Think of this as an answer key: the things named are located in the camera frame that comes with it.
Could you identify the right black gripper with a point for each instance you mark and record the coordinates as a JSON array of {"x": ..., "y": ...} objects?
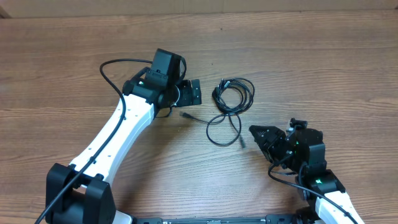
[{"x": 270, "y": 140}]

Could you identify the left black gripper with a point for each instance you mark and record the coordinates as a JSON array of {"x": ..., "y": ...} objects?
[{"x": 188, "y": 98}]

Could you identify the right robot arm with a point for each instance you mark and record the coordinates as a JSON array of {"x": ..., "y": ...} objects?
[{"x": 297, "y": 157}]

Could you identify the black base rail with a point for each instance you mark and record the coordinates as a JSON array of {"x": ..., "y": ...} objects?
[{"x": 211, "y": 221}]

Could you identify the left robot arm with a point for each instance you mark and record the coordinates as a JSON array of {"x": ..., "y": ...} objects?
[{"x": 81, "y": 191}]

